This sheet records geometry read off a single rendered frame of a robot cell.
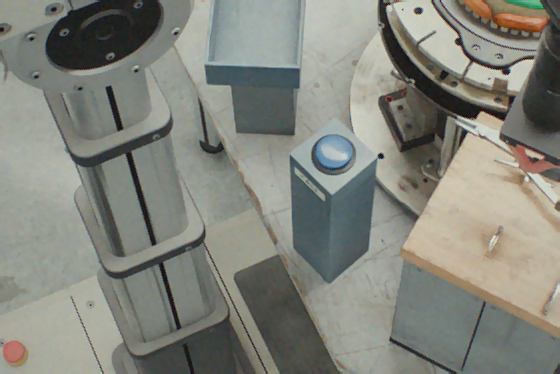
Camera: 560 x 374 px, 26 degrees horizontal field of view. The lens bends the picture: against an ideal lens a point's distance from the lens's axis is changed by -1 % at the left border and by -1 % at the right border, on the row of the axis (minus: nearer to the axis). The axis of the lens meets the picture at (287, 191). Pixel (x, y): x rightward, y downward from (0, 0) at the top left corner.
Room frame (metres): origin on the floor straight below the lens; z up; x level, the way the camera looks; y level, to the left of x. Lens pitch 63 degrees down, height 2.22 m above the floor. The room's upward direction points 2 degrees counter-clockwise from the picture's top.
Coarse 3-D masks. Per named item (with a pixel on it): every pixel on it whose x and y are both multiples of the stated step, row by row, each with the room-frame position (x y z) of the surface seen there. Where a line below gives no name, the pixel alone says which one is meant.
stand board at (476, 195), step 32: (480, 160) 0.61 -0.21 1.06; (512, 160) 0.61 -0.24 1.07; (448, 192) 0.57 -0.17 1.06; (480, 192) 0.57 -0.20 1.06; (512, 192) 0.57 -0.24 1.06; (416, 224) 0.54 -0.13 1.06; (448, 224) 0.54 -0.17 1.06; (480, 224) 0.54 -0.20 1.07; (512, 224) 0.53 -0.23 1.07; (544, 224) 0.53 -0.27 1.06; (416, 256) 0.50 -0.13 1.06; (448, 256) 0.50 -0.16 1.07; (480, 256) 0.50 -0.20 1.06; (512, 256) 0.50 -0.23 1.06; (544, 256) 0.50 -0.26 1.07; (480, 288) 0.46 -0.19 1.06; (512, 288) 0.46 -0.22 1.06; (544, 288) 0.46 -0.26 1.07; (544, 320) 0.43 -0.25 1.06
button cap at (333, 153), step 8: (336, 136) 0.66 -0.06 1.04; (320, 144) 0.65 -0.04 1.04; (328, 144) 0.65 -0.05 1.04; (336, 144) 0.65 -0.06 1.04; (344, 144) 0.65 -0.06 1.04; (320, 152) 0.64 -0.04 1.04; (328, 152) 0.64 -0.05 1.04; (336, 152) 0.64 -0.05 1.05; (344, 152) 0.64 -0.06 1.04; (320, 160) 0.63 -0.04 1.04; (328, 160) 0.63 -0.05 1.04; (336, 160) 0.63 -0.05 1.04; (344, 160) 0.63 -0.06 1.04; (328, 168) 0.62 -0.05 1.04; (336, 168) 0.62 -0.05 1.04
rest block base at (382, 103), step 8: (384, 96) 0.84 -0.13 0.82; (392, 96) 0.84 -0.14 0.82; (400, 96) 0.84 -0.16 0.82; (384, 104) 0.83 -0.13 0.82; (384, 112) 0.82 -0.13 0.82; (392, 120) 0.81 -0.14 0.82; (392, 128) 0.80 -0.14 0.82; (400, 136) 0.78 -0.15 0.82; (424, 136) 0.78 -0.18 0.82; (432, 136) 0.78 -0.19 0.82; (400, 144) 0.77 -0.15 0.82; (408, 144) 0.77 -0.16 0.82; (416, 144) 0.77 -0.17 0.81
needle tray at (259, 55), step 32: (224, 0) 0.86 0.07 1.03; (256, 0) 0.86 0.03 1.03; (288, 0) 0.86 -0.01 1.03; (224, 32) 0.82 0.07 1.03; (256, 32) 0.82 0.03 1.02; (288, 32) 0.81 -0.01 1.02; (224, 64) 0.75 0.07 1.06; (256, 64) 0.74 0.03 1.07; (288, 64) 0.77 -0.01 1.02; (256, 96) 0.82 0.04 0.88; (288, 96) 0.81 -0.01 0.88; (256, 128) 0.82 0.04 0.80; (288, 128) 0.81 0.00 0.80
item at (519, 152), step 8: (528, 72) 0.60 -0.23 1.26; (512, 104) 0.56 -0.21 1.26; (520, 152) 0.54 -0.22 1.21; (536, 152) 0.53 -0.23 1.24; (520, 160) 0.54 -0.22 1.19; (528, 160) 0.55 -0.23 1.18; (528, 168) 0.54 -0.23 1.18; (536, 168) 0.54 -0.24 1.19; (544, 168) 0.53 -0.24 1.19; (552, 168) 0.52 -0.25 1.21
